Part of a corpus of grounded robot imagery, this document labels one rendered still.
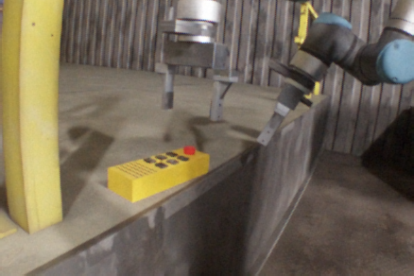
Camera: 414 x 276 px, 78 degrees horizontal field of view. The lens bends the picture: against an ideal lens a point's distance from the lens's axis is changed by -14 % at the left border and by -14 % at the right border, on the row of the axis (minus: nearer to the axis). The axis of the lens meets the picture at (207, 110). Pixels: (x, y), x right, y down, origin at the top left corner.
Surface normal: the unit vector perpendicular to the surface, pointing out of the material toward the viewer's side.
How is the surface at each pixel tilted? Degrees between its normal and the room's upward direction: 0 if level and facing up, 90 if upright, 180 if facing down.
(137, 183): 90
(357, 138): 90
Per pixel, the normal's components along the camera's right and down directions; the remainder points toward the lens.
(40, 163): 0.88, 0.16
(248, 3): -0.47, 0.10
